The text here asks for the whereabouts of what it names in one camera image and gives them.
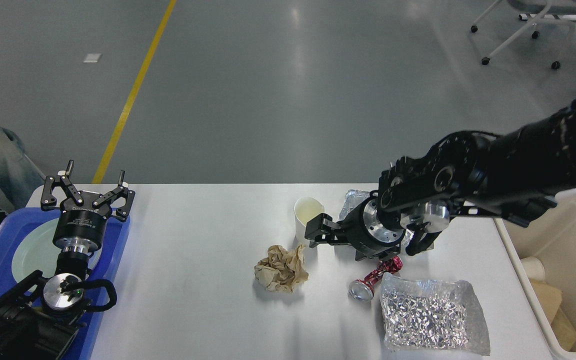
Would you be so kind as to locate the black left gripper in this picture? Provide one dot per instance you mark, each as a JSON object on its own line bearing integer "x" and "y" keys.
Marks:
{"x": 79, "y": 227}

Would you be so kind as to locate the aluminium foil tray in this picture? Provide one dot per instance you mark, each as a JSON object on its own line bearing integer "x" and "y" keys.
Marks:
{"x": 355, "y": 197}

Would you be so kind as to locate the white table foot bar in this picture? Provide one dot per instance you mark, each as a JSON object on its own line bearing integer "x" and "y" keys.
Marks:
{"x": 567, "y": 17}

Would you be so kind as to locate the white plastic bin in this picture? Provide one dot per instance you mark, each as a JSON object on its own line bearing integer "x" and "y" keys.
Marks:
{"x": 552, "y": 240}

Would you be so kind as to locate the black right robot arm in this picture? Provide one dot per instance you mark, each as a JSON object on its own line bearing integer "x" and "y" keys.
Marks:
{"x": 467, "y": 173}

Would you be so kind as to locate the mint green plate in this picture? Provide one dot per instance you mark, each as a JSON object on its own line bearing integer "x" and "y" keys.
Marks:
{"x": 36, "y": 252}

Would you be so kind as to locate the white paper cup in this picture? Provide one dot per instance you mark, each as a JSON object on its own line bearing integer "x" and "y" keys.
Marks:
{"x": 305, "y": 209}

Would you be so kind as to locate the blue plastic tray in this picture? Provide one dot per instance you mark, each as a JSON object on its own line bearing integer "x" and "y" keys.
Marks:
{"x": 104, "y": 264}

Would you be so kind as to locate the brown paper bag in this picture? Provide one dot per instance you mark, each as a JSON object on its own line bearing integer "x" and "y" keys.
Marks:
{"x": 550, "y": 299}

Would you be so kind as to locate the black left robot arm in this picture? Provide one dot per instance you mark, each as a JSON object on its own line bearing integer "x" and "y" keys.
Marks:
{"x": 41, "y": 316}

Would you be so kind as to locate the white office chair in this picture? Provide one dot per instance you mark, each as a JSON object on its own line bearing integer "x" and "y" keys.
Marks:
{"x": 541, "y": 8}

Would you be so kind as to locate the crushed red can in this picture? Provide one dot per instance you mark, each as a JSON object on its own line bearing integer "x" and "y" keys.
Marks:
{"x": 363, "y": 289}

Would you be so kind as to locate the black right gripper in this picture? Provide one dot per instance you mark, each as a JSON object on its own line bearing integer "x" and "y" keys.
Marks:
{"x": 359, "y": 227}

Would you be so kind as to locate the brown paper ball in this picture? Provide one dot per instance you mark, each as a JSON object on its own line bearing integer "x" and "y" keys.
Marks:
{"x": 281, "y": 271}

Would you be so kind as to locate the white cup in bin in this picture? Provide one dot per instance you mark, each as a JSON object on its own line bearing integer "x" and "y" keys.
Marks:
{"x": 533, "y": 268}

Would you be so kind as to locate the aluminium foil sheet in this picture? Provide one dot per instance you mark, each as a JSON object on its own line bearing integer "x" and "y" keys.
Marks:
{"x": 432, "y": 314}

